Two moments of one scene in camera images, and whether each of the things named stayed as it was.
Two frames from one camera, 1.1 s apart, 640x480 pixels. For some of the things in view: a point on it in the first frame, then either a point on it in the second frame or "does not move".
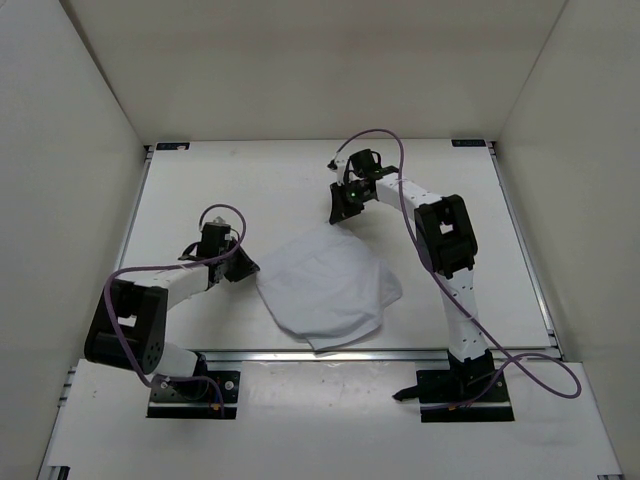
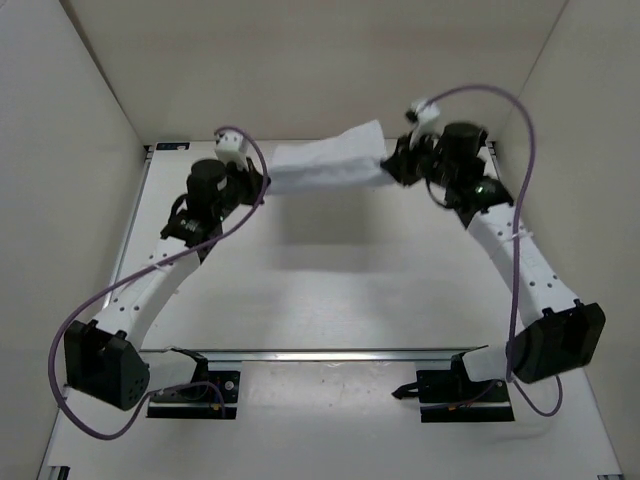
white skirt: x=327 y=285 -> x=351 y=158
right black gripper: x=339 y=209 -> x=408 y=148
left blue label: x=173 y=146 does not move
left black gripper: x=247 y=267 -> x=254 y=174
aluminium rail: x=350 y=355 does not move
